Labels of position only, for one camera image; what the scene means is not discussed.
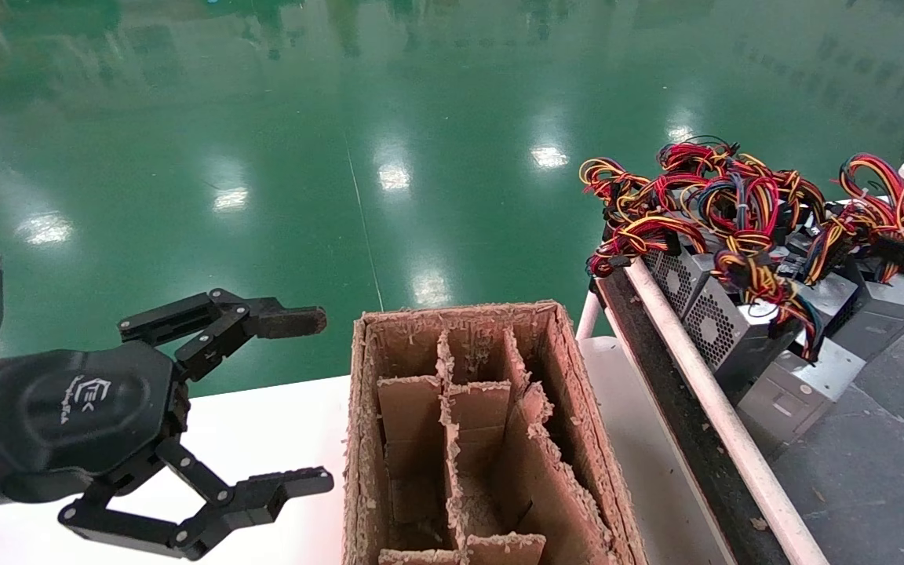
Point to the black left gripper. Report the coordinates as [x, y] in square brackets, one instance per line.
[75, 408]

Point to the brown cardboard box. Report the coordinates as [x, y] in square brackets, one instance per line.
[359, 486]

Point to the brown cardboard divider insert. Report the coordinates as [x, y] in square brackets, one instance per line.
[409, 424]

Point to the long white rack pipe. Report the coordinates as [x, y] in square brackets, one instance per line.
[703, 392]

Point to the short white rack pipe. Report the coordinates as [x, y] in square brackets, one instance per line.
[589, 314]

